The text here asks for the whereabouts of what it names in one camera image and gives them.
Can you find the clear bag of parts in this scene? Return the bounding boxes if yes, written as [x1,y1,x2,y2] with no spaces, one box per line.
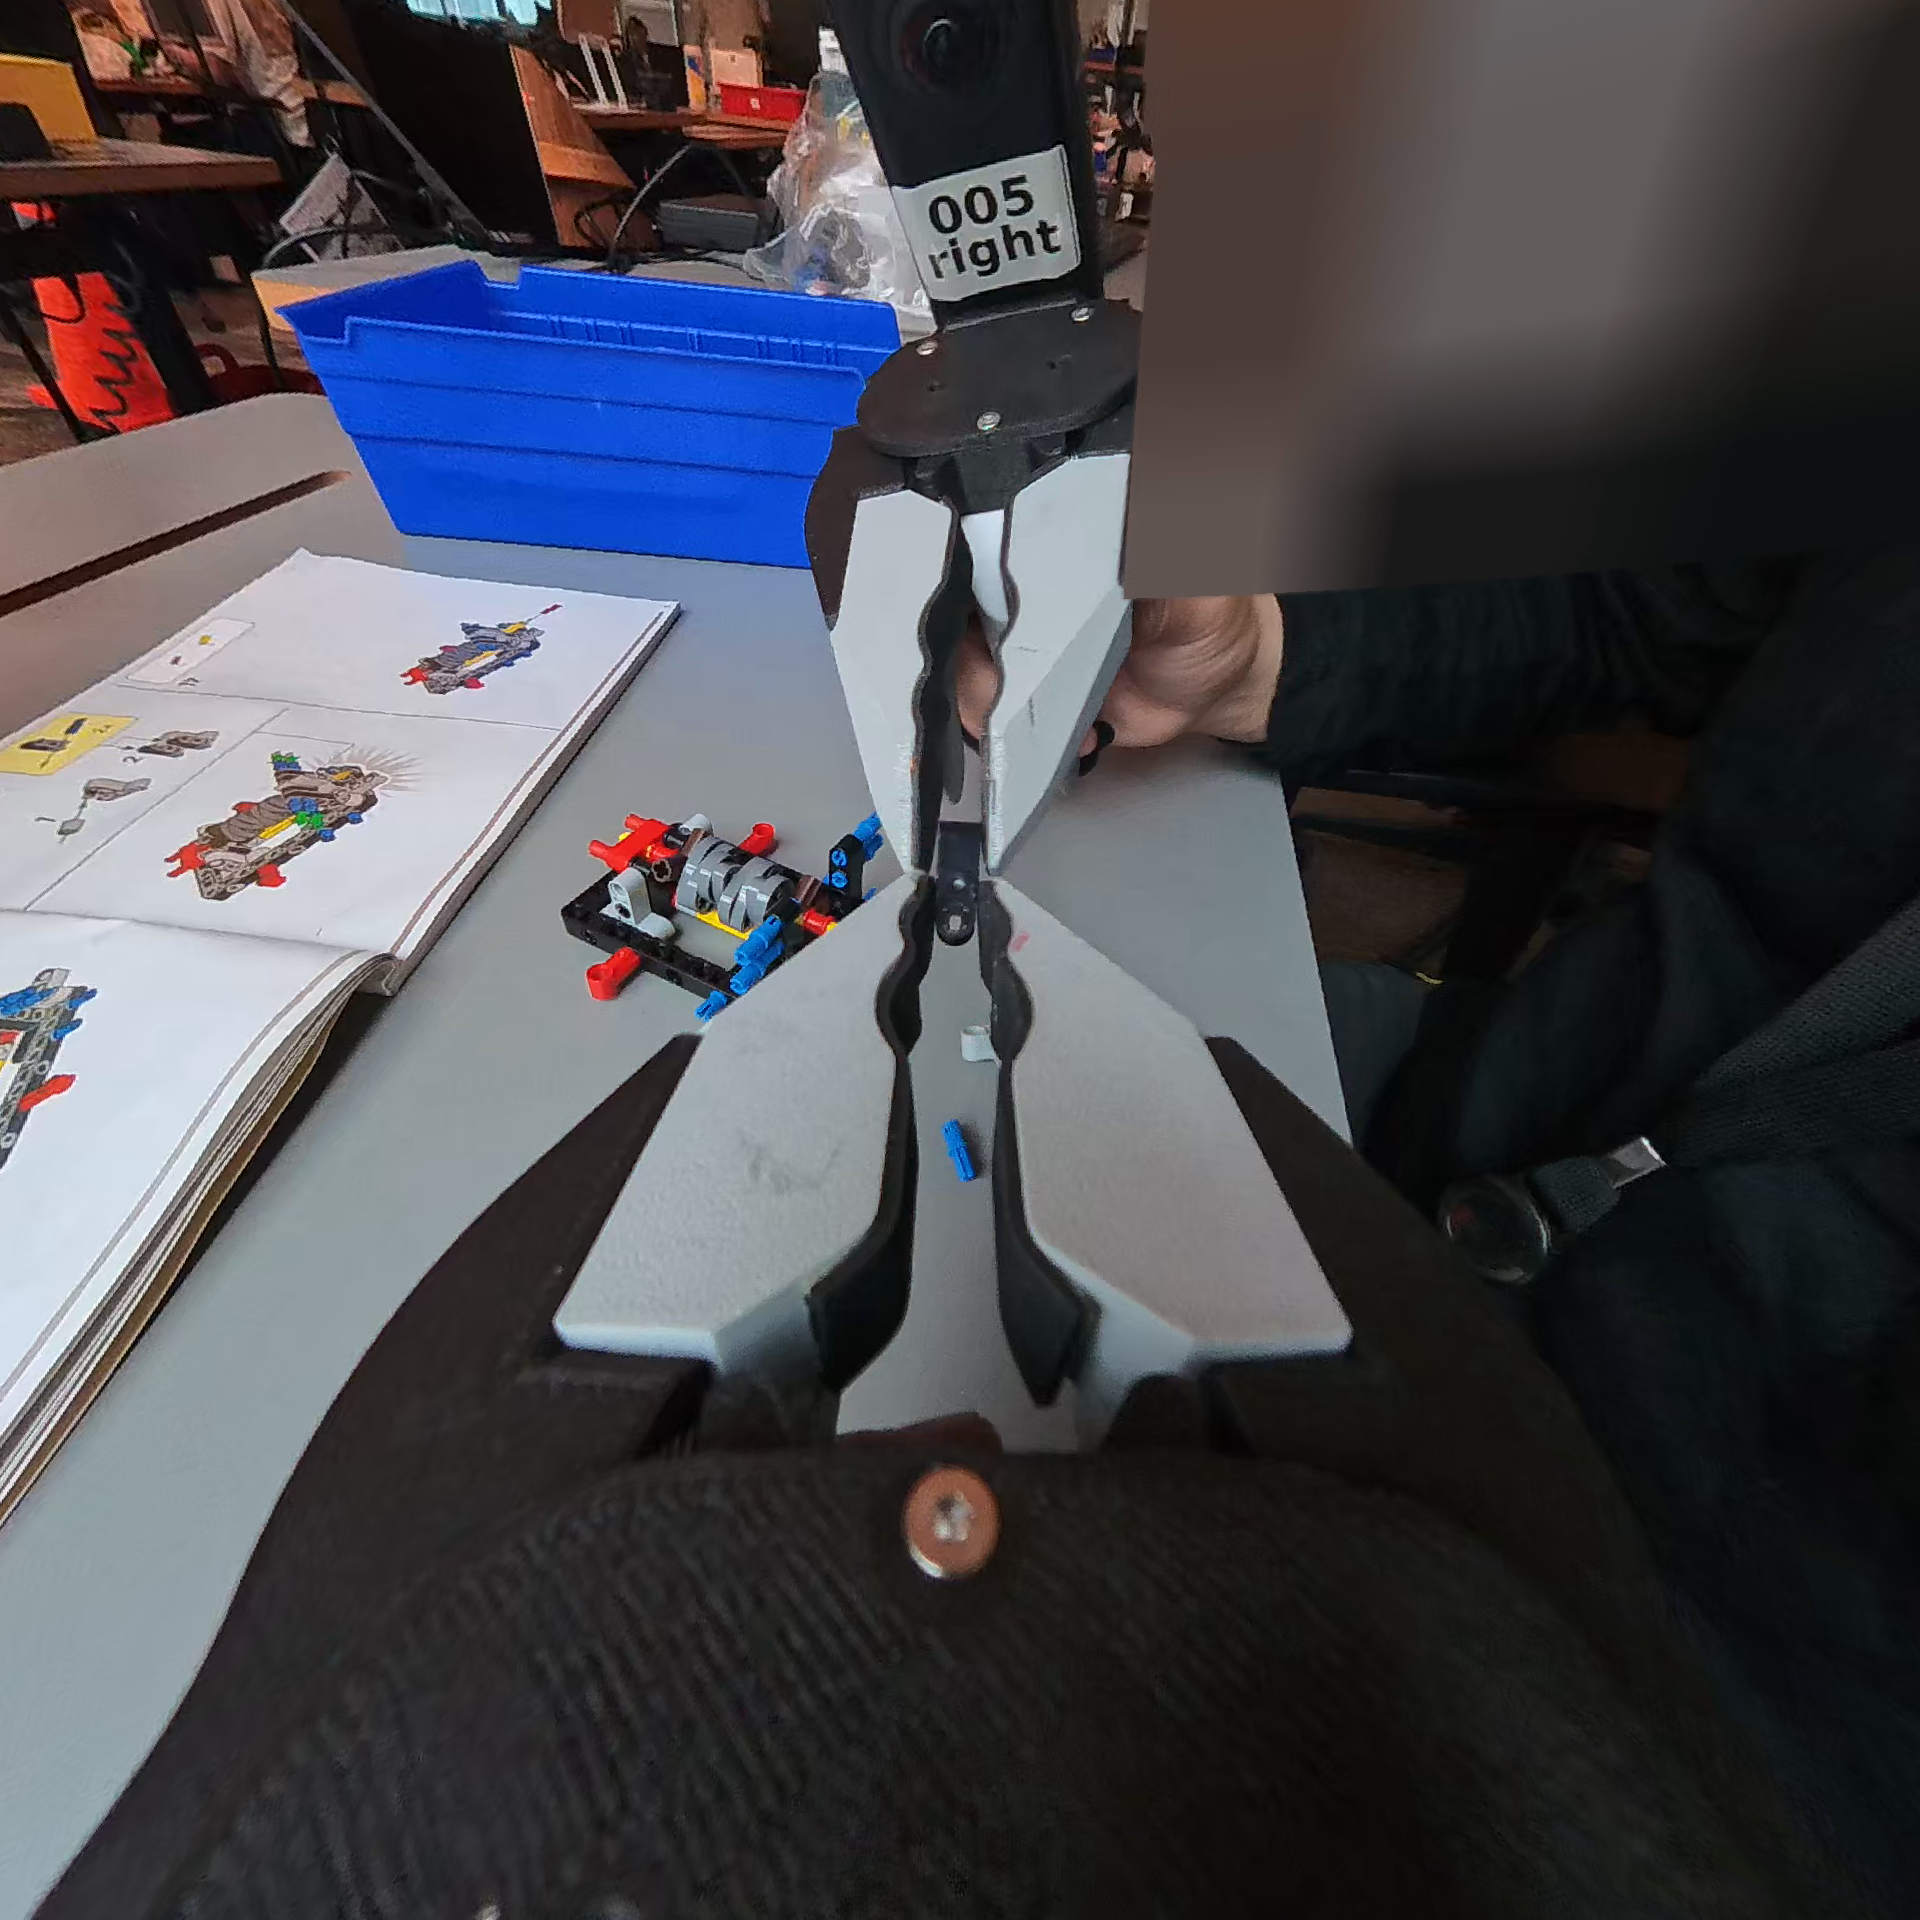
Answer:
[761,65,906,296]

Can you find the person's right hand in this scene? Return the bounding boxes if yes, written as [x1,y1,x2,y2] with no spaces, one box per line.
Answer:
[1101,590,1288,754]

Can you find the lego chassis assembly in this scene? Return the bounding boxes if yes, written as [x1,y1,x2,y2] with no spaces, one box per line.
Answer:
[562,806,888,1005]

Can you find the black badge reel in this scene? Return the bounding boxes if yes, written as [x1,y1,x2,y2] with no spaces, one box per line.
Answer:
[1432,1133,1670,1290]

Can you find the orange traffic cone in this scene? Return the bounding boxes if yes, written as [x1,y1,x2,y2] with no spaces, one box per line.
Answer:
[25,267,199,442]

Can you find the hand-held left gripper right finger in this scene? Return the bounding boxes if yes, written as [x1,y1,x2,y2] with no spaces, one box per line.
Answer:
[979,884,1356,1406]

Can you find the lego instruction booklet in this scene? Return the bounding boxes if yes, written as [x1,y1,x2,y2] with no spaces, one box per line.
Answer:
[0,547,684,1522]

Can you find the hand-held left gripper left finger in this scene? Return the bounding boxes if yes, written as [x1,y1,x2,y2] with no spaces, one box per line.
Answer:
[553,876,926,1390]

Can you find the blue plastic bin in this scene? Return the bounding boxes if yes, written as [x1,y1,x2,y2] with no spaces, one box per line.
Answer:
[277,254,906,573]

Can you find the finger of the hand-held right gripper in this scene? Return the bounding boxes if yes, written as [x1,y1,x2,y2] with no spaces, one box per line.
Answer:
[803,437,964,880]
[979,447,1138,881]

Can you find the person's right forearm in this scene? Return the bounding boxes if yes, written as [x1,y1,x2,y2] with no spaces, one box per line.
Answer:
[1267,558,1807,754]

